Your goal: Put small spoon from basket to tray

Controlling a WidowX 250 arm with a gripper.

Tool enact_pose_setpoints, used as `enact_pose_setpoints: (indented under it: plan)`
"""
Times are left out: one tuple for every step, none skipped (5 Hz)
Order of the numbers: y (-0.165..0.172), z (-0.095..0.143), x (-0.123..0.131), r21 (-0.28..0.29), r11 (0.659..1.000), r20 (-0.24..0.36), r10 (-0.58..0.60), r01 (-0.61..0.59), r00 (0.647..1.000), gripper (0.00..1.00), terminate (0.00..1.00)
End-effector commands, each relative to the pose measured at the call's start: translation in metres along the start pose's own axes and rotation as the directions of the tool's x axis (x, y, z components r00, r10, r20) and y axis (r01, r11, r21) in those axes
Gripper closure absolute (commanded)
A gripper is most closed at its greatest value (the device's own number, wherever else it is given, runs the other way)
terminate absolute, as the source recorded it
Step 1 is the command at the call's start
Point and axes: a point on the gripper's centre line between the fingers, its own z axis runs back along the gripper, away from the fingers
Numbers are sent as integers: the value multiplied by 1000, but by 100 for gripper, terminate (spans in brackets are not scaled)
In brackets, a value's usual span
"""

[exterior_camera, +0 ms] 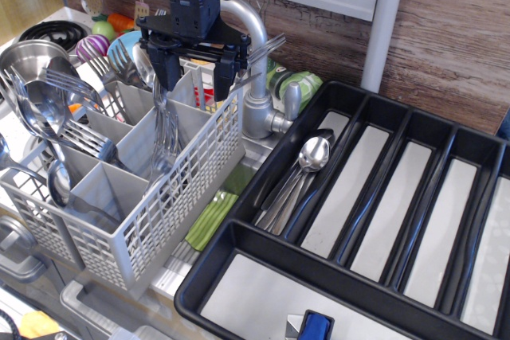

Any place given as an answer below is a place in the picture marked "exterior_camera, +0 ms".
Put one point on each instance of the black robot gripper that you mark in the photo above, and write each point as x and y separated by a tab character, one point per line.
194	29

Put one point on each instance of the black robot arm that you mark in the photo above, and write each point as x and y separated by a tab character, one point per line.
194	29

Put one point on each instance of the grey plastic cutlery basket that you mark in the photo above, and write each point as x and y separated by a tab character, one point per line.
142	222

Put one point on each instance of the steel spoon in tray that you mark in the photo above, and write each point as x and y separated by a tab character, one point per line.
313	157

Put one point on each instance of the large steel spoon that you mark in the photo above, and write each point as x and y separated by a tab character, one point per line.
35	109

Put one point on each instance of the steel spoon front left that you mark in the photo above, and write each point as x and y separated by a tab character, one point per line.
60	186

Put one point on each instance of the steel spoon far left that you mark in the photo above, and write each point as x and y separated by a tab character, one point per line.
8	162

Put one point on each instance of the black cutlery tray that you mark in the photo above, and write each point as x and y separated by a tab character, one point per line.
404	234

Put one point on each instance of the steel fork back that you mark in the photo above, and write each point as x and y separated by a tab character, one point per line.
125	72

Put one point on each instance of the blue plastic bowl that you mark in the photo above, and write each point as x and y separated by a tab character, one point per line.
129	40

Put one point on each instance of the green toy can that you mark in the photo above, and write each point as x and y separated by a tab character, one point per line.
278	78

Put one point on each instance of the steel fork by faucet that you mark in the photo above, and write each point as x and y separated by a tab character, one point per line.
255	57

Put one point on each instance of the grey toy faucet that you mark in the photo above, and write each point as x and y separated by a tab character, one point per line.
260	118

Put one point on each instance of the orange toy carrot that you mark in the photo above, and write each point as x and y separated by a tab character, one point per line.
120	23

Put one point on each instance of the green toy apple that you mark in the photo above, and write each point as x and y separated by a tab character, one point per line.
104	28

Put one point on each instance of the purple toy onion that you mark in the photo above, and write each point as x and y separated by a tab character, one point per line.
94	45

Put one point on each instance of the steel fork lower left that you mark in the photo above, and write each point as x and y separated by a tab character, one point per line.
91	142

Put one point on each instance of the black stove burner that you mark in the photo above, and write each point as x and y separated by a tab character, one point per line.
66	34

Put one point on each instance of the steel pot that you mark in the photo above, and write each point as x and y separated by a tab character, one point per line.
29	58

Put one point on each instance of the grey metal pole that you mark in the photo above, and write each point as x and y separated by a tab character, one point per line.
379	43

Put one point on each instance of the blue object bottom edge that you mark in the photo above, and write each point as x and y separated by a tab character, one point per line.
311	325

